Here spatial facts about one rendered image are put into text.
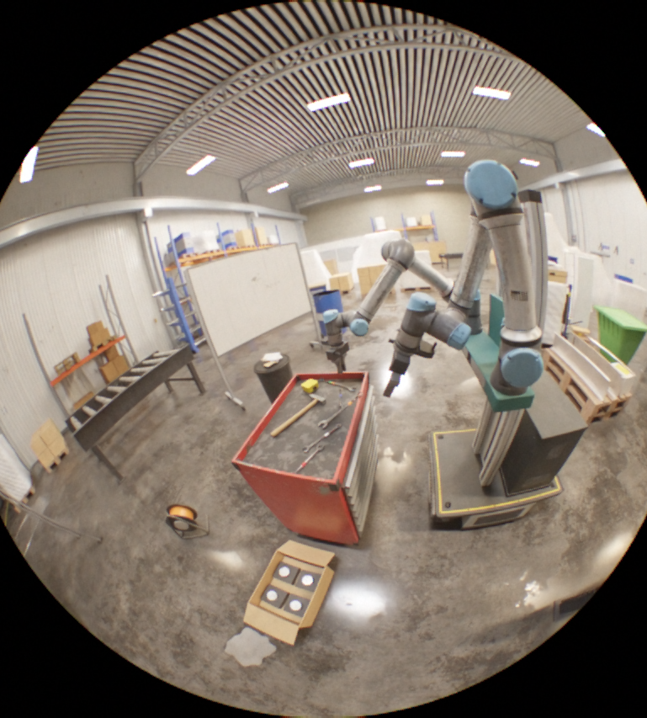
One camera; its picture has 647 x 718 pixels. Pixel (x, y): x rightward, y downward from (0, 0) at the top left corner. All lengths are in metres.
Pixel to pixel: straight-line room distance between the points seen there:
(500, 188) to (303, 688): 2.13
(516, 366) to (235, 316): 2.98
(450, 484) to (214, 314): 2.96
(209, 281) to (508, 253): 2.90
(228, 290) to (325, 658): 3.62
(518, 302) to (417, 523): 1.48
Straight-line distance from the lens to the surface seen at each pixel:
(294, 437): 1.03
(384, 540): 1.66
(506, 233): 0.55
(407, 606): 1.60
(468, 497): 1.48
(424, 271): 1.16
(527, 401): 0.85
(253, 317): 3.23
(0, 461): 6.54
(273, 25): 7.93
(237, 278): 3.16
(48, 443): 6.30
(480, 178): 0.54
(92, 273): 8.86
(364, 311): 0.94
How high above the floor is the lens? 1.59
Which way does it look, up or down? 25 degrees down
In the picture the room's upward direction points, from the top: 14 degrees counter-clockwise
